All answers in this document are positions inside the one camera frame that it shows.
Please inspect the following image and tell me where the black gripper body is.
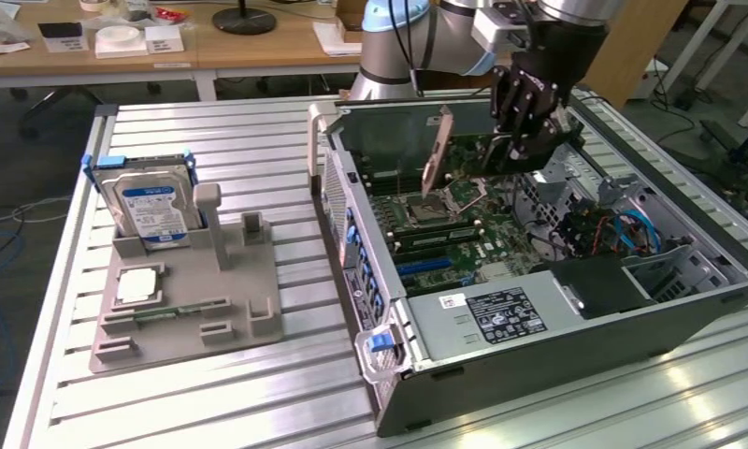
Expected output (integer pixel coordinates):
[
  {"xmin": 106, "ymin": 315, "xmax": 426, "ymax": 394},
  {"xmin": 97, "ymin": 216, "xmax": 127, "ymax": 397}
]
[{"xmin": 508, "ymin": 18, "xmax": 609, "ymax": 102}]

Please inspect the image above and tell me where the graphics card with metal bracket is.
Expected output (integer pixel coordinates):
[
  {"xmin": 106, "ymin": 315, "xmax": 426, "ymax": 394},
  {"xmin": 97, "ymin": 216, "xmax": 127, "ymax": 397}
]
[{"xmin": 418, "ymin": 104, "xmax": 560, "ymax": 198}]

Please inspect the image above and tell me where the wooden cabinet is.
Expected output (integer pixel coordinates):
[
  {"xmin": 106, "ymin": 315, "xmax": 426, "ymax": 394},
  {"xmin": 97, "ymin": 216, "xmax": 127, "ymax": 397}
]
[{"xmin": 582, "ymin": 0, "xmax": 692, "ymax": 109}]

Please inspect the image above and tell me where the metal disk bay cage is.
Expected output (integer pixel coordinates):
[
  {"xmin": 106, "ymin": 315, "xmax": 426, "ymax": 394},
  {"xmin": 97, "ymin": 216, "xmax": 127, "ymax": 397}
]
[
  {"xmin": 508, "ymin": 139, "xmax": 604, "ymax": 230},
  {"xmin": 620, "ymin": 240, "xmax": 732, "ymax": 305}
]

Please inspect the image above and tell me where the metal socket cover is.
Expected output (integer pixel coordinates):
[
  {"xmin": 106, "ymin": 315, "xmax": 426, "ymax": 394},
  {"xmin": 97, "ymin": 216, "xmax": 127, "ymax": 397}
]
[{"xmin": 440, "ymin": 175, "xmax": 494, "ymax": 211}]

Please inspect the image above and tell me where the black RAM slot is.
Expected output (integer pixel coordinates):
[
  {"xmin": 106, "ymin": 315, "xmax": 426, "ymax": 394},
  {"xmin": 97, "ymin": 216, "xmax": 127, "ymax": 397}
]
[
  {"xmin": 368, "ymin": 178, "xmax": 448, "ymax": 196},
  {"xmin": 361, "ymin": 166, "xmax": 445, "ymax": 183}
]

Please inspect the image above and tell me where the CPU socket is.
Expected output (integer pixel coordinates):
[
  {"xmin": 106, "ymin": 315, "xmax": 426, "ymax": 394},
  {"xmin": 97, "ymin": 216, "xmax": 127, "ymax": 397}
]
[{"xmin": 402, "ymin": 190, "xmax": 453, "ymax": 228}]

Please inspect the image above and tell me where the white folded carton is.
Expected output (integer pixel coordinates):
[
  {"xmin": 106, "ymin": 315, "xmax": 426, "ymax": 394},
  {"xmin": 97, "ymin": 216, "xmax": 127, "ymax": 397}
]
[{"xmin": 310, "ymin": 21, "xmax": 364, "ymax": 56}]

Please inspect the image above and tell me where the green motherboard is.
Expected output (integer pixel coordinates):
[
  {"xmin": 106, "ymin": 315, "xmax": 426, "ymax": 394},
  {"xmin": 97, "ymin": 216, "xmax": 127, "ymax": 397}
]
[{"xmin": 354, "ymin": 156, "xmax": 541, "ymax": 300}]

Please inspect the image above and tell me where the cardboard box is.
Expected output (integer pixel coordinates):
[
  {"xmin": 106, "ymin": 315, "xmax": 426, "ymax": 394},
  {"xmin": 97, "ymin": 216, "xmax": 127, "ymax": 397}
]
[{"xmin": 336, "ymin": 0, "xmax": 368, "ymax": 33}]

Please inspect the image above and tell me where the dark RAM stick with label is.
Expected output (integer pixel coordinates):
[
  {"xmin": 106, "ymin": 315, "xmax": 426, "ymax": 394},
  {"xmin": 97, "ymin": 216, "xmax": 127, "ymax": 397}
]
[{"xmin": 389, "ymin": 225, "xmax": 482, "ymax": 252}]

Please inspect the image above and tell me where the black equipment stand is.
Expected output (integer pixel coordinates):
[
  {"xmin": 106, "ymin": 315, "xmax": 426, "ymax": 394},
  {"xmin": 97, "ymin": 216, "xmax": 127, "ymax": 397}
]
[{"xmin": 697, "ymin": 116, "xmax": 748, "ymax": 207}]

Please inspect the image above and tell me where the blue expansion slot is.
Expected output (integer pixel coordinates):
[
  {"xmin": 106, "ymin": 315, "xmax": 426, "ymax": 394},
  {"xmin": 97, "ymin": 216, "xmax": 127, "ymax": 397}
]
[{"xmin": 394, "ymin": 255, "xmax": 454, "ymax": 278}]

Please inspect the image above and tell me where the black plastic air shroud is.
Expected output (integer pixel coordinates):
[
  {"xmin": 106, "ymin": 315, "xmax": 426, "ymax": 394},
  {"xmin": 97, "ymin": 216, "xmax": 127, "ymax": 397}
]
[{"xmin": 542, "ymin": 255, "xmax": 657, "ymax": 322}]

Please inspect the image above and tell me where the black round lamp base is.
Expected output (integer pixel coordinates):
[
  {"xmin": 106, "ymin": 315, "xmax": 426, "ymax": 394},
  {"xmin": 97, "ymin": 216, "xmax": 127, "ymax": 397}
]
[{"xmin": 210, "ymin": 0, "xmax": 278, "ymax": 36}]

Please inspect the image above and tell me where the silver power supply unit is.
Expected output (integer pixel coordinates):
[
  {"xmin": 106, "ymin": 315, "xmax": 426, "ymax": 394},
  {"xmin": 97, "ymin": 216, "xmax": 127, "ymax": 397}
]
[{"xmin": 402, "ymin": 269, "xmax": 585, "ymax": 373}]

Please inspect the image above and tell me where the open dark grey PC case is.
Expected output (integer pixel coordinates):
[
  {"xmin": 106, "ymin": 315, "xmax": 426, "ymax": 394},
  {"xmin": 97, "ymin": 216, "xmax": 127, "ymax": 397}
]
[{"xmin": 307, "ymin": 86, "xmax": 748, "ymax": 439}]

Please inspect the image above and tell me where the blue case latch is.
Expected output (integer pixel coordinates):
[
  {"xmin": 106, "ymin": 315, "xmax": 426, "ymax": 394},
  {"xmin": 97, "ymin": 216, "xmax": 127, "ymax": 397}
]
[{"xmin": 365, "ymin": 328, "xmax": 393, "ymax": 353}]

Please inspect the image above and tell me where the white box with label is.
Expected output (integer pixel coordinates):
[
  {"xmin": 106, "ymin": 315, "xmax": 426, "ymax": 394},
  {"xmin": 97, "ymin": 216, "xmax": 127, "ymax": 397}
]
[{"xmin": 142, "ymin": 24, "xmax": 183, "ymax": 55}]

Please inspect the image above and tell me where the red packet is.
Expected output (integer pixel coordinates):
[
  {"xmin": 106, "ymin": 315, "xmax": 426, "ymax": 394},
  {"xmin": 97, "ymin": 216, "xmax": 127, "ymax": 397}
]
[{"xmin": 150, "ymin": 4, "xmax": 186, "ymax": 25}]

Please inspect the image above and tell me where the hard disk with blue rails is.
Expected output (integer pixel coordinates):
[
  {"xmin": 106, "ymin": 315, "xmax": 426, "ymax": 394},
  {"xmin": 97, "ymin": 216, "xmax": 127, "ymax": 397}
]
[{"xmin": 78, "ymin": 152, "xmax": 195, "ymax": 245}]

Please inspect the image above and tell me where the white tape holder block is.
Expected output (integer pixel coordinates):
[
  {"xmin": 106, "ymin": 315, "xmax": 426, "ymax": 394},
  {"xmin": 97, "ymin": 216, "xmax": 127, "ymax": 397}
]
[{"xmin": 91, "ymin": 25, "xmax": 150, "ymax": 60}]

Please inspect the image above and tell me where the grey parts rack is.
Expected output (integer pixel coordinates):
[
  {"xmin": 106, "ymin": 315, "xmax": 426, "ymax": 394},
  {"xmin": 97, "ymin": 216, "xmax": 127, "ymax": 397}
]
[{"xmin": 86, "ymin": 183, "xmax": 286, "ymax": 375}]

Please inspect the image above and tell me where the silver CPU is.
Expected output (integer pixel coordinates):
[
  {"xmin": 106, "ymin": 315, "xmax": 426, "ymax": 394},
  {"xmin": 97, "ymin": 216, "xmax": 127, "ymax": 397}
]
[{"xmin": 114, "ymin": 269, "xmax": 162, "ymax": 305}]

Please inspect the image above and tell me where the green RAM stick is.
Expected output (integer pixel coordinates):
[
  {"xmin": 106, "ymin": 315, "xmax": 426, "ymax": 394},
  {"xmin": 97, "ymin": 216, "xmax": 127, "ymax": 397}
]
[{"xmin": 130, "ymin": 302, "xmax": 205, "ymax": 323}]

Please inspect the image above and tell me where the white box with black lid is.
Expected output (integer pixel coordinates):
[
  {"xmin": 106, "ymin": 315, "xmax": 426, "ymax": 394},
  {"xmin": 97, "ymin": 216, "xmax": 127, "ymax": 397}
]
[{"xmin": 35, "ymin": 22, "xmax": 91, "ymax": 53}]

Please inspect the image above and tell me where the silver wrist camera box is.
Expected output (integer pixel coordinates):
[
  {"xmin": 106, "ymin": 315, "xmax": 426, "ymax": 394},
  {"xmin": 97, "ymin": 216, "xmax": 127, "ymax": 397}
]
[{"xmin": 469, "ymin": 3, "xmax": 532, "ymax": 53}]

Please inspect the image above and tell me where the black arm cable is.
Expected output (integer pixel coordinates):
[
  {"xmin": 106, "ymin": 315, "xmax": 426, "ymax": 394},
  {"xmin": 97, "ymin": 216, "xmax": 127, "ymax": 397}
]
[{"xmin": 389, "ymin": 0, "xmax": 426, "ymax": 97}]

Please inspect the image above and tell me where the white table frame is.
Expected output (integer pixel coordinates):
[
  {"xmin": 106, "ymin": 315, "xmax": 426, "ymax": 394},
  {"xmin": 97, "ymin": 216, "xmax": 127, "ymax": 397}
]
[{"xmin": 657, "ymin": 0, "xmax": 748, "ymax": 128}]

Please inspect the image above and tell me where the black wire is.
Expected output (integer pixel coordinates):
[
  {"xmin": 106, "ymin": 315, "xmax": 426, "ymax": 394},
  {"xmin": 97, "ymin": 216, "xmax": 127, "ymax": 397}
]
[{"xmin": 528, "ymin": 208, "xmax": 600, "ymax": 263}]

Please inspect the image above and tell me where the red wire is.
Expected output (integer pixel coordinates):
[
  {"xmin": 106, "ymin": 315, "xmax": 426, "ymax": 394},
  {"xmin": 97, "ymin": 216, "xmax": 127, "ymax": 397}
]
[{"xmin": 594, "ymin": 212, "xmax": 622, "ymax": 256}]

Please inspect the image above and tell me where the blue wire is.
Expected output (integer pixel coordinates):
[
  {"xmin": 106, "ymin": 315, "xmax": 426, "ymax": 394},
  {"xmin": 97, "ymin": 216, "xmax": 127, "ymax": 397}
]
[{"xmin": 616, "ymin": 209, "xmax": 662, "ymax": 256}]

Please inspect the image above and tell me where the white floor cable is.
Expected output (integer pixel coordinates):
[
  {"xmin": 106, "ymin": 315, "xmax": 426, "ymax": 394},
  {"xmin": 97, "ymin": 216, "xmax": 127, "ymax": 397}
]
[{"xmin": 0, "ymin": 196, "xmax": 70, "ymax": 224}]

